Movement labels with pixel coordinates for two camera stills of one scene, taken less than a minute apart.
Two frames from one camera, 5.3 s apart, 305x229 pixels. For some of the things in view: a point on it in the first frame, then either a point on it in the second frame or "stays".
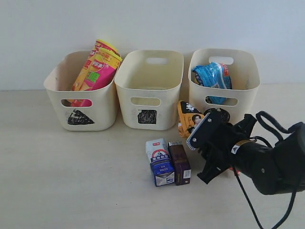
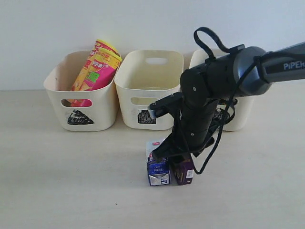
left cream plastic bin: x=80 y=110 stays
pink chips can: x=101 y=73 stays
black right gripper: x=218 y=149 -> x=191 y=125
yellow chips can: x=81 y=76 stays
